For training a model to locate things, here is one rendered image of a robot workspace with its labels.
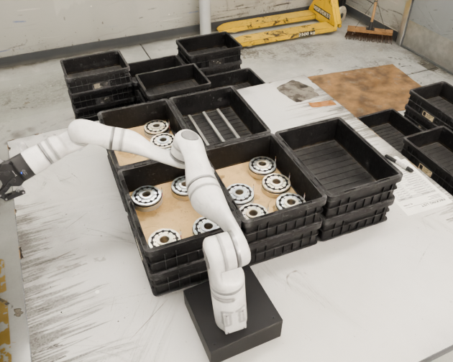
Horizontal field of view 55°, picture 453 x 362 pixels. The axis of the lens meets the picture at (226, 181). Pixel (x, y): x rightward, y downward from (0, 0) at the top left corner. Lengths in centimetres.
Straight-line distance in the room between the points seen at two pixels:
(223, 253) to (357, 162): 88
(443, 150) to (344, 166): 114
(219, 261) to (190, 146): 41
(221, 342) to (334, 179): 74
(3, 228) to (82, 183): 107
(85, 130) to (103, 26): 339
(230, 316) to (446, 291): 74
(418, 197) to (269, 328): 89
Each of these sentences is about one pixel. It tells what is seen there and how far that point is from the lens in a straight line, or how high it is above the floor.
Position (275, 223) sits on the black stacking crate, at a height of 87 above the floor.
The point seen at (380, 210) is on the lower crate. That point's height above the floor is 77.
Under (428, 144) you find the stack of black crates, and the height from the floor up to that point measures 38.
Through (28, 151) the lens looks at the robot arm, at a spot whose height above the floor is 115.
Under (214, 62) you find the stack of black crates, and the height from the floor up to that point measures 52.
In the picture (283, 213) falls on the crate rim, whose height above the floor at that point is 92.
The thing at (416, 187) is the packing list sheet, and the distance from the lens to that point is 194.
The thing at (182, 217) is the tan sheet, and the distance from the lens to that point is 148.
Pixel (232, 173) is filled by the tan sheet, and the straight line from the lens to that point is 164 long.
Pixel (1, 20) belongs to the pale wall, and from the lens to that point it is 457.
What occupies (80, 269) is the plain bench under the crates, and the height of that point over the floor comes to 70.
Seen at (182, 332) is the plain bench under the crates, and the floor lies 70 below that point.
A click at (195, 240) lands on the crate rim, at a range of 129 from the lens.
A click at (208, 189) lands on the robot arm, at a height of 111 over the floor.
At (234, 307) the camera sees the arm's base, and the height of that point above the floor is 89.
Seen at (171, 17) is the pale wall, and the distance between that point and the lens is 481.
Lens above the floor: 189
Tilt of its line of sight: 41 degrees down
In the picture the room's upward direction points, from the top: straight up
